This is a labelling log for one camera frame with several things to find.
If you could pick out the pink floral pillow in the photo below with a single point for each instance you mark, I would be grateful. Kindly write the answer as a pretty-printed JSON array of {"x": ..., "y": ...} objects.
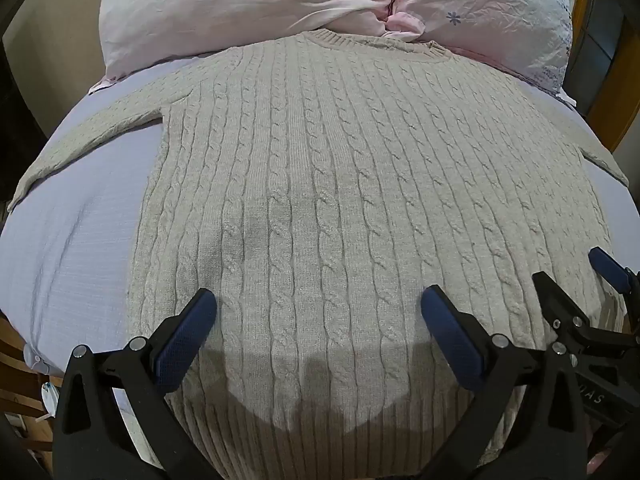
[{"x": 260, "y": 5}]

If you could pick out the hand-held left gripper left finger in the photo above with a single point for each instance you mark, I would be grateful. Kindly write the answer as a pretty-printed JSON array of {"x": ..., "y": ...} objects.
[{"x": 186, "y": 327}]

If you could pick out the wooden chair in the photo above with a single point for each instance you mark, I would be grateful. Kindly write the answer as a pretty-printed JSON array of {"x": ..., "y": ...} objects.
[{"x": 20, "y": 360}]

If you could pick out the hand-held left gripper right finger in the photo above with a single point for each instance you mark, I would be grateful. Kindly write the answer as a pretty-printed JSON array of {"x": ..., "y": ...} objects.
[{"x": 452, "y": 340}]

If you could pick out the wooden door frame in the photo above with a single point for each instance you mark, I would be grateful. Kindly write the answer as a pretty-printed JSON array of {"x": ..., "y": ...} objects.
[{"x": 607, "y": 75}]

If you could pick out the small white object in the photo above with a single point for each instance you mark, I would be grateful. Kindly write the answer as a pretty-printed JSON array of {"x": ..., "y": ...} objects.
[{"x": 48, "y": 397}]

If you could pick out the lavender bed sheet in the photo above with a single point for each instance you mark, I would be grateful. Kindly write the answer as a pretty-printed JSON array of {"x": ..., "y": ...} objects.
[{"x": 75, "y": 240}]

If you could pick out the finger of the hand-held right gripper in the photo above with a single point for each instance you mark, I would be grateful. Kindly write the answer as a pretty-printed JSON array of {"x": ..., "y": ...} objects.
[
  {"x": 607, "y": 266},
  {"x": 560, "y": 310}
]

